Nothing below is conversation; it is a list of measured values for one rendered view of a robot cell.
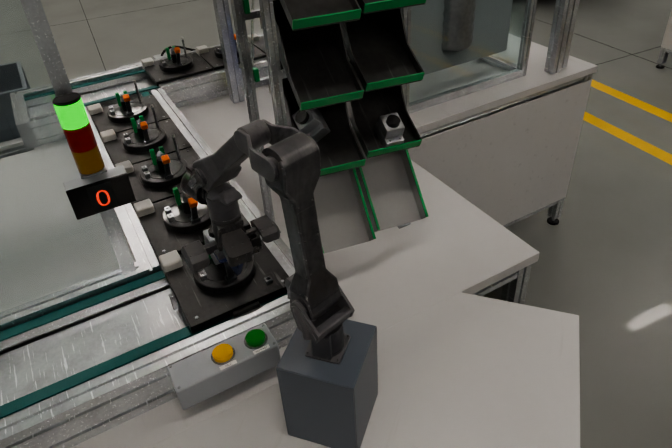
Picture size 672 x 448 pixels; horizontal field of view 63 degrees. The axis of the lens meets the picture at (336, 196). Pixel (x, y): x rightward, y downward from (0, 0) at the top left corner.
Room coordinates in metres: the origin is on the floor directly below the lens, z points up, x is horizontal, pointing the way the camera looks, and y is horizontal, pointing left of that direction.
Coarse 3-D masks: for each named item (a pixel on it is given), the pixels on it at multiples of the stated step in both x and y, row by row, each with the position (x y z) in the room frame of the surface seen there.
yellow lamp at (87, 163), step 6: (90, 150) 0.96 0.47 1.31; (96, 150) 0.97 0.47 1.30; (78, 156) 0.95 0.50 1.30; (84, 156) 0.95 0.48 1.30; (90, 156) 0.95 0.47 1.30; (96, 156) 0.96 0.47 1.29; (78, 162) 0.95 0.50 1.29; (84, 162) 0.95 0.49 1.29; (90, 162) 0.95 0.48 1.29; (96, 162) 0.96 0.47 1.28; (102, 162) 0.97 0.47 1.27; (78, 168) 0.95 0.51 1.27; (84, 168) 0.95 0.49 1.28; (90, 168) 0.95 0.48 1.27; (96, 168) 0.95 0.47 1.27; (102, 168) 0.96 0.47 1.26; (84, 174) 0.95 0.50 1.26
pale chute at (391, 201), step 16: (352, 128) 1.22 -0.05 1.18; (368, 160) 1.17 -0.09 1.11; (384, 160) 1.17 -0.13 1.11; (400, 160) 1.18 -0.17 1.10; (368, 176) 1.14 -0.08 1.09; (384, 176) 1.14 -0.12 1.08; (400, 176) 1.15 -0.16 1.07; (368, 192) 1.07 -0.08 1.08; (384, 192) 1.11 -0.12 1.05; (400, 192) 1.12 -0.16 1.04; (416, 192) 1.10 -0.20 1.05; (368, 208) 1.07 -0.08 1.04; (384, 208) 1.08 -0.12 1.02; (400, 208) 1.09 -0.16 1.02; (416, 208) 1.09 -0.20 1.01; (384, 224) 1.06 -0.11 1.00; (400, 224) 1.06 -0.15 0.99
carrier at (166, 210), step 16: (176, 192) 1.21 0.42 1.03; (144, 208) 1.20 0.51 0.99; (160, 208) 1.23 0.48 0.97; (176, 208) 1.19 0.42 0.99; (144, 224) 1.16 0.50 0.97; (160, 224) 1.15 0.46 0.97; (176, 224) 1.12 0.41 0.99; (192, 224) 1.12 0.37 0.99; (208, 224) 1.14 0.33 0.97; (160, 240) 1.09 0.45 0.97; (176, 240) 1.08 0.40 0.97; (192, 240) 1.08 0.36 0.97
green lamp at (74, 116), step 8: (72, 104) 0.95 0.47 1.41; (80, 104) 0.97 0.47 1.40; (56, 112) 0.95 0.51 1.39; (64, 112) 0.95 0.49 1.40; (72, 112) 0.95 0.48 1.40; (80, 112) 0.96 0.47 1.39; (64, 120) 0.95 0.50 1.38; (72, 120) 0.95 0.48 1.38; (80, 120) 0.95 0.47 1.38; (88, 120) 0.97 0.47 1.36; (64, 128) 0.95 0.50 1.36; (72, 128) 0.95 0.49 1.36
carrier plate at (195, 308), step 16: (256, 256) 1.00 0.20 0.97; (272, 256) 1.00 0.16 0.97; (176, 272) 0.96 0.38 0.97; (256, 272) 0.95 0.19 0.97; (272, 272) 0.94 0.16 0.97; (176, 288) 0.91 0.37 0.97; (192, 288) 0.91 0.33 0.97; (240, 288) 0.90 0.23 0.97; (256, 288) 0.89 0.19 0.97; (272, 288) 0.89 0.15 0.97; (192, 304) 0.86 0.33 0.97; (208, 304) 0.85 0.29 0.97; (224, 304) 0.85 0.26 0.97; (240, 304) 0.85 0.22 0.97; (192, 320) 0.81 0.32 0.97; (208, 320) 0.81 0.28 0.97
